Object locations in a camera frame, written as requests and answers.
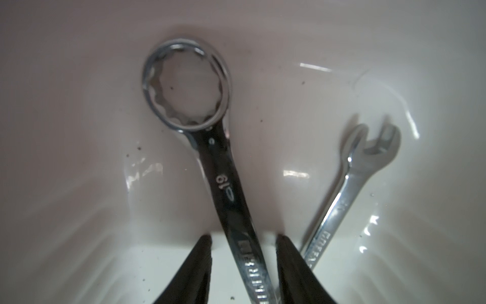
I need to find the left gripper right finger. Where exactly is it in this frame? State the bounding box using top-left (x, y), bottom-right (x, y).
top-left (276, 234), bottom-right (336, 304)

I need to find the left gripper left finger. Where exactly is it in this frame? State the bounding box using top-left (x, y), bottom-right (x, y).
top-left (153, 234), bottom-right (212, 304)

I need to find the white plastic storage box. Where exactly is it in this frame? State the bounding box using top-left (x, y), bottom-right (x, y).
top-left (1, 1), bottom-right (485, 303)

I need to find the thin silver wrench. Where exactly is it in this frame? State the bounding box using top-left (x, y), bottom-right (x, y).
top-left (301, 124), bottom-right (401, 269)

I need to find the silver 19 combination wrench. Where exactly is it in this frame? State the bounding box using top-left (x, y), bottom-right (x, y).
top-left (141, 36), bottom-right (278, 303)

